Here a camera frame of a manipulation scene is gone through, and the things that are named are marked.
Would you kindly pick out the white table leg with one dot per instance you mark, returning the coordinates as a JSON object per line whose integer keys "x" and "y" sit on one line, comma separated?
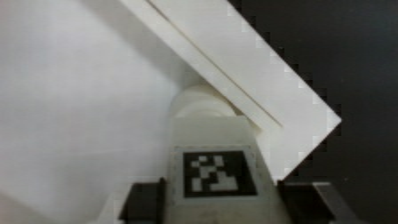
{"x": 222, "y": 190}

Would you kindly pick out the white square table top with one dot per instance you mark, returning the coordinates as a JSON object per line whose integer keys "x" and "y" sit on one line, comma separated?
{"x": 101, "y": 58}

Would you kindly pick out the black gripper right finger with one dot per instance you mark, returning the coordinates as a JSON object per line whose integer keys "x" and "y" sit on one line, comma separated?
{"x": 316, "y": 203}

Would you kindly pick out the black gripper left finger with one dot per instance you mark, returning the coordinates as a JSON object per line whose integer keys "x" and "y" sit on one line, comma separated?
{"x": 136, "y": 204}

